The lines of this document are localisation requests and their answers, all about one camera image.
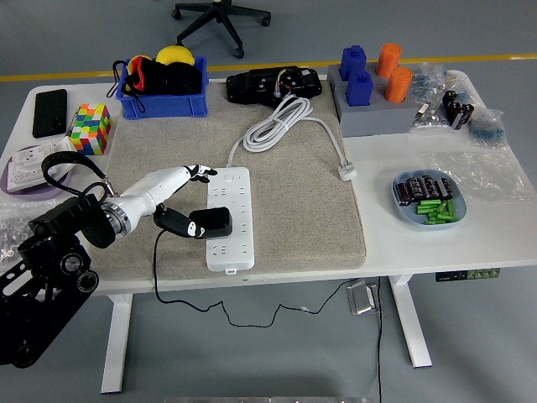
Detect pile of green batteries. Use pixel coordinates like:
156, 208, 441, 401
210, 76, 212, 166
414, 199, 457, 226

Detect black office chair base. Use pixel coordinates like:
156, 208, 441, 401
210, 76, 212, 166
170, 0, 273, 60

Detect bundle of black capacitors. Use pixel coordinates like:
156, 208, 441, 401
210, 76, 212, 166
442, 90, 476, 131

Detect white power strip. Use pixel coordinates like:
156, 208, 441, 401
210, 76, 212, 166
205, 166, 256, 276

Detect white table leg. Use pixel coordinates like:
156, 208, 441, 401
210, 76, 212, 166
388, 275, 433, 369
100, 293, 134, 395

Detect black floor cable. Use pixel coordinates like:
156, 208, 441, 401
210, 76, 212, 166
375, 276, 385, 403

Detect black plug adapter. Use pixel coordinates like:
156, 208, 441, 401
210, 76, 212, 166
188, 207, 233, 240

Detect black red drawstring pouch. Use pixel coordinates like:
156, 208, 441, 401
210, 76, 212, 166
107, 55, 203, 113

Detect black electronic device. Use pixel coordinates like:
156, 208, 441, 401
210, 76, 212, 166
226, 65, 324, 106

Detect multicoloured puzzle cube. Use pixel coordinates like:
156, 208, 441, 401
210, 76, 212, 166
69, 102, 112, 156

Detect grey block holder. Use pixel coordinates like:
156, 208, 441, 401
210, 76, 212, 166
326, 62, 425, 139

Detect thin black adapter cord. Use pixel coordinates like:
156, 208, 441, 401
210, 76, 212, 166
151, 226, 366, 331

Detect white wall socket panels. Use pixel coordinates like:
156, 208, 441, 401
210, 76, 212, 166
8, 136, 79, 192

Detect orange plastic cylinder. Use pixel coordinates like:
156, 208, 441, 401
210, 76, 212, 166
384, 66, 414, 104
375, 42, 403, 79

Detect purple plate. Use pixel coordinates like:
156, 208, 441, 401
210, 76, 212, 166
0, 142, 72, 201

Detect clear bag of metal parts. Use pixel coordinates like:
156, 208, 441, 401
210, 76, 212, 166
409, 62, 475, 135

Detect pile of black capacitors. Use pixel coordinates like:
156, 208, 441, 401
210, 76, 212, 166
395, 175, 455, 207

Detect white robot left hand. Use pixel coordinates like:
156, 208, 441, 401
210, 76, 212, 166
109, 163, 218, 240

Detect white power strip cable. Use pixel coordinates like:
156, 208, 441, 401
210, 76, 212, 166
226, 94, 359, 182

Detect light blue plate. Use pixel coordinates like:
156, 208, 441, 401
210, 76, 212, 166
391, 169, 468, 231

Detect clear bag of metal nuts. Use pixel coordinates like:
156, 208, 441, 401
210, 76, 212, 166
0, 200, 55, 261

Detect clear bag of blue resistors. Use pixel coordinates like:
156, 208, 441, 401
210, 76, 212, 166
467, 107, 507, 149

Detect silver floor socket box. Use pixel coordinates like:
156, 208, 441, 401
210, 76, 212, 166
346, 280, 381, 316

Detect black table control panel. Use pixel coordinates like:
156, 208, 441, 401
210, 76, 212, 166
435, 267, 502, 283

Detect blue plastic block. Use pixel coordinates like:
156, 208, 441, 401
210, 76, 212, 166
346, 70, 374, 107
339, 44, 368, 82

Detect black smartphone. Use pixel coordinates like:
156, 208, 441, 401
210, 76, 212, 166
32, 88, 69, 139

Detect grey-brown mat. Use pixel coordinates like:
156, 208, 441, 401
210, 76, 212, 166
86, 79, 368, 282

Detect blue plastic bin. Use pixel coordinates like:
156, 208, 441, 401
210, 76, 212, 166
115, 56, 210, 119

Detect yellow ball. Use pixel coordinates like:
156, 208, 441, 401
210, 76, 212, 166
155, 44, 196, 67

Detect empty clear plastic bag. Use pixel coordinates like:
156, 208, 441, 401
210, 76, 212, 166
423, 144, 536, 205

